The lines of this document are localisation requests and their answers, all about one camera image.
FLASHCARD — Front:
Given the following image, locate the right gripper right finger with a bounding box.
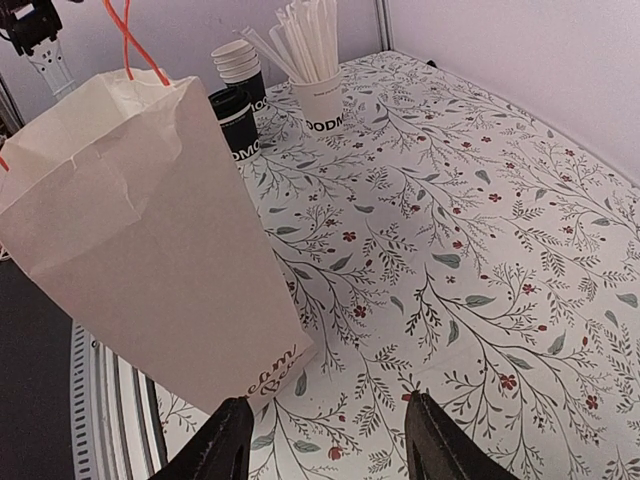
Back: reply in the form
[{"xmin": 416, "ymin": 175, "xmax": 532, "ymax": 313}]
[{"xmin": 405, "ymin": 391, "xmax": 516, "ymax": 480}]

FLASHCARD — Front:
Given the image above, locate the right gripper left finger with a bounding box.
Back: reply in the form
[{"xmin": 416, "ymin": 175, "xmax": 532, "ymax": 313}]
[{"xmin": 154, "ymin": 397, "xmax": 254, "ymax": 480}]

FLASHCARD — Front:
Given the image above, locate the paper takeout bag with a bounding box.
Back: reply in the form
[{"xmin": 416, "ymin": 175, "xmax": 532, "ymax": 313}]
[{"xmin": 1, "ymin": 64, "xmax": 315, "ymax": 413}]

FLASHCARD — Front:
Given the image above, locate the black white paper cup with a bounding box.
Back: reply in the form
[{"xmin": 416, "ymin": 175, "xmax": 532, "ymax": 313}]
[{"xmin": 219, "ymin": 111, "xmax": 261, "ymax": 162}]

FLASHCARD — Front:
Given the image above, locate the black plastic cup lid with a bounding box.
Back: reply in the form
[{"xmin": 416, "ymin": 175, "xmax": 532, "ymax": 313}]
[{"xmin": 208, "ymin": 87, "xmax": 251, "ymax": 121}]

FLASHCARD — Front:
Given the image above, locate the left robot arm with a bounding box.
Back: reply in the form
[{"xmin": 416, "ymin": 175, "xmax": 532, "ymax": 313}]
[{"xmin": 28, "ymin": 39, "xmax": 76, "ymax": 101}]

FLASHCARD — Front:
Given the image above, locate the floral table mat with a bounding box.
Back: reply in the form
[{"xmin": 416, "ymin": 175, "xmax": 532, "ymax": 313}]
[{"xmin": 154, "ymin": 49, "xmax": 640, "ymax": 480}]

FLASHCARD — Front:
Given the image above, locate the white cup holding straws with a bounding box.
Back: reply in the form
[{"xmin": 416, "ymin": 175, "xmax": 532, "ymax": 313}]
[{"xmin": 290, "ymin": 70, "xmax": 344, "ymax": 137}]

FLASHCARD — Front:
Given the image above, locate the stack of paper cups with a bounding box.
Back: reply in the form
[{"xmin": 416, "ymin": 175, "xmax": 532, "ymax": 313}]
[{"xmin": 210, "ymin": 39, "xmax": 266, "ymax": 113}]

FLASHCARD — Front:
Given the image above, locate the bundle of wrapped straws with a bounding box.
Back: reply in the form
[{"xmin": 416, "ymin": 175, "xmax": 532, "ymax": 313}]
[{"xmin": 238, "ymin": 0, "xmax": 340, "ymax": 85}]

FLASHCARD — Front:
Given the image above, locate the front aluminium rail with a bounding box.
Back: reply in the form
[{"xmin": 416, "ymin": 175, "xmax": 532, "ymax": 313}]
[{"xmin": 69, "ymin": 323, "xmax": 167, "ymax": 479}]

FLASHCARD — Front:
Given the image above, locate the left aluminium frame post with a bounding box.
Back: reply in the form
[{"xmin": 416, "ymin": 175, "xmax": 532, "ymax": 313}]
[{"xmin": 375, "ymin": 0, "xmax": 393, "ymax": 51}]

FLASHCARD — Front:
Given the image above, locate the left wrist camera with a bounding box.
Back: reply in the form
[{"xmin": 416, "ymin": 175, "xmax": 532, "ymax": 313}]
[{"xmin": 1, "ymin": 0, "xmax": 63, "ymax": 56}]

